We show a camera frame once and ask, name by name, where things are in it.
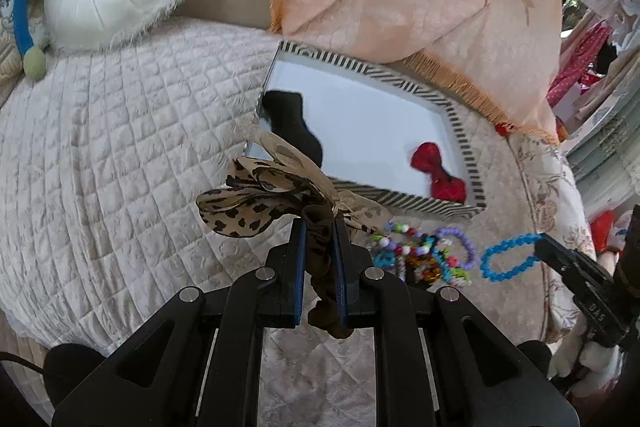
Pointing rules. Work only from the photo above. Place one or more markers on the black cloth piece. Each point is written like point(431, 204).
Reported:
point(292, 122)

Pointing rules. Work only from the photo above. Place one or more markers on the striped rim white tray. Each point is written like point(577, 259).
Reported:
point(360, 117)

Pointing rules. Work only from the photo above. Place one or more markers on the white plush toy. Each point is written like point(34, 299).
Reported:
point(595, 357)

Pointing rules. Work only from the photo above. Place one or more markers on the pink polka dot garment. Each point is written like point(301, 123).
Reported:
point(575, 57)

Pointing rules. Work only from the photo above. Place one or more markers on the small red object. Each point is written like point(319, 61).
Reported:
point(502, 128)

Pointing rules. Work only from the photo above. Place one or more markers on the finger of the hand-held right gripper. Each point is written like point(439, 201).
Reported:
point(560, 254)

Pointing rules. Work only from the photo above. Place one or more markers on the pale folded fabric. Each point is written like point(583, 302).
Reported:
point(605, 147)

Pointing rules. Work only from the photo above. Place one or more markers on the cream floral embroidered cushion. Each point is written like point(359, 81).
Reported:
point(550, 187)

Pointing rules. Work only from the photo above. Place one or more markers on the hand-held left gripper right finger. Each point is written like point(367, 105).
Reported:
point(341, 272)

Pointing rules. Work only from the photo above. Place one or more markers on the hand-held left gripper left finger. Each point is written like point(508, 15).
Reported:
point(299, 272)

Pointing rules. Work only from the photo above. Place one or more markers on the brown scrunchie with leopard bow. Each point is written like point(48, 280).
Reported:
point(240, 212)

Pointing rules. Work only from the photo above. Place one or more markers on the cream quilted bed cover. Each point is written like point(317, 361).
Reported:
point(125, 157)

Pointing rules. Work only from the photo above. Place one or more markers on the red satin bow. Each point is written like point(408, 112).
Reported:
point(435, 162)

